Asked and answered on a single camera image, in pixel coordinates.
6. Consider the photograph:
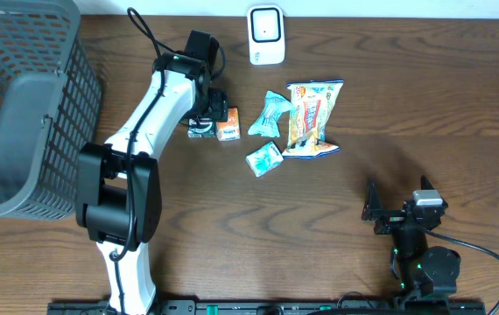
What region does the orange juice carton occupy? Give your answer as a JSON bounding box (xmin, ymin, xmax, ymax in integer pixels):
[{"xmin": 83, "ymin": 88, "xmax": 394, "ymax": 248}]
[{"xmin": 216, "ymin": 108, "xmax": 241, "ymax": 141}]

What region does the round black lidded cup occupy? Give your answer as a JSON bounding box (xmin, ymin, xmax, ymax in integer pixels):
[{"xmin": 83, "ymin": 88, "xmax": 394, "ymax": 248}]
[{"xmin": 187, "ymin": 118, "xmax": 216, "ymax": 138}]

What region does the teal candy wrapper bag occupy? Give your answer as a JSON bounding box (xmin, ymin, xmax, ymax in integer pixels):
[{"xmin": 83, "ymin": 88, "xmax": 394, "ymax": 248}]
[{"xmin": 248, "ymin": 91, "xmax": 294, "ymax": 138}]

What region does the green tissue pack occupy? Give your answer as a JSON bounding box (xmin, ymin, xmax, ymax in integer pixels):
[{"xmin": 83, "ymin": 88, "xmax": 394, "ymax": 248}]
[{"xmin": 246, "ymin": 142, "xmax": 284, "ymax": 177}]

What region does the yellow blue snack bag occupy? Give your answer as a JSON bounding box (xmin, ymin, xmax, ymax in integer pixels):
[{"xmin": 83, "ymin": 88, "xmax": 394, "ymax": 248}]
[{"xmin": 282, "ymin": 79, "xmax": 344, "ymax": 159}]

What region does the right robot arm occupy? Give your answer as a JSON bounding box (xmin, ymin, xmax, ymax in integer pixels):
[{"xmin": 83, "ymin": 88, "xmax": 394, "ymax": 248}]
[{"xmin": 361, "ymin": 176, "xmax": 460, "ymax": 300}]

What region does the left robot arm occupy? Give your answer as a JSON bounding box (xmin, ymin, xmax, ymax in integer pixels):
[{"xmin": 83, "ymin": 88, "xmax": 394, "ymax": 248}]
[{"xmin": 75, "ymin": 50, "xmax": 227, "ymax": 314}]

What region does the white barcode scanner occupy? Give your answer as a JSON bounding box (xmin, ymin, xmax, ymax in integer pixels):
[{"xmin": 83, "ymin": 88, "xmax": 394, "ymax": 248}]
[{"xmin": 247, "ymin": 5, "xmax": 285, "ymax": 66}]

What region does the grey plastic mesh basket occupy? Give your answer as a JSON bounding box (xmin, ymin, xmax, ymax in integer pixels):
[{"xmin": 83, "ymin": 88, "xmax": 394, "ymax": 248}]
[{"xmin": 0, "ymin": 1, "xmax": 102, "ymax": 221}]

